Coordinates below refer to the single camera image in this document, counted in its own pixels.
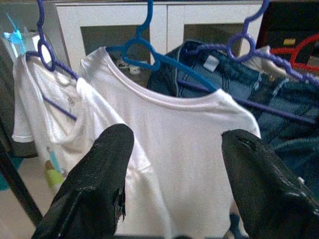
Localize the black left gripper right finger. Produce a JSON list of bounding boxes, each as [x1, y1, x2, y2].
[[221, 128, 319, 239]]

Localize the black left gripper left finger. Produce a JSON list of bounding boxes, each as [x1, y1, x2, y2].
[[31, 123, 135, 239]]

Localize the white printed T-shirt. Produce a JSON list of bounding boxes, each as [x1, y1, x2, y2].
[[11, 51, 100, 197]]

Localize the purple plastic hanger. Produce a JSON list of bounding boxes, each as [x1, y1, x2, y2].
[[24, 0, 80, 121], [178, 0, 319, 125]]

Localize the blue plastic hanger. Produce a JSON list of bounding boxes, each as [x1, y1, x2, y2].
[[106, 0, 218, 92]]

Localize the red plastic hanger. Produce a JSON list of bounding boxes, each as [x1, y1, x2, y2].
[[270, 33, 319, 73]]

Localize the plain white T-shirt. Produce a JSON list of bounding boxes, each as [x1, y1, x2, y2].
[[76, 46, 262, 237]]

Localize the metal clothes rack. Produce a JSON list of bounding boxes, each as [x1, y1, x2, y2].
[[0, 119, 44, 229]]

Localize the teal floor mat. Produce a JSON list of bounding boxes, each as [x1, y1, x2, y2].
[[0, 155, 24, 192]]

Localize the cream printed shirt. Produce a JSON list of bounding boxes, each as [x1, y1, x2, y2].
[[245, 46, 310, 83]]

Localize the blue denim jeans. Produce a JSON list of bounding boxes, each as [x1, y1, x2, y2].
[[147, 41, 319, 192]]

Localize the light blue plastic object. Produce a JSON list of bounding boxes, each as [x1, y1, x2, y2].
[[3, 13, 27, 57]]

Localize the white cabinet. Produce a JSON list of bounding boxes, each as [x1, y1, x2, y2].
[[54, 1, 265, 75]]

